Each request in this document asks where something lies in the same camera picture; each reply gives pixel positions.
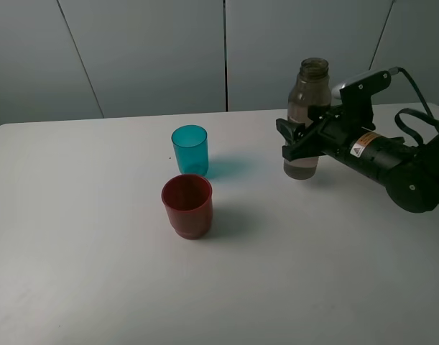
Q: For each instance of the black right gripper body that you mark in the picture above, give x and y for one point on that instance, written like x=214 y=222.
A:
x=345 y=133

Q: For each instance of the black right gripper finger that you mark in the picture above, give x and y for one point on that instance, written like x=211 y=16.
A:
x=291 y=131
x=307 y=146

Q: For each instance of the clear grey water bottle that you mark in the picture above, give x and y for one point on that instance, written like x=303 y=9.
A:
x=311 y=89

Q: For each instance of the teal translucent plastic cup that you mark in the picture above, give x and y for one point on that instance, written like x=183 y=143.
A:
x=190 y=143

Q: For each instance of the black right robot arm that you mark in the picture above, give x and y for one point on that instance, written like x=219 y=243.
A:
x=410 y=174

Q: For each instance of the red plastic cup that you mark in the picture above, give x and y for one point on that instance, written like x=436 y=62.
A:
x=188 y=202

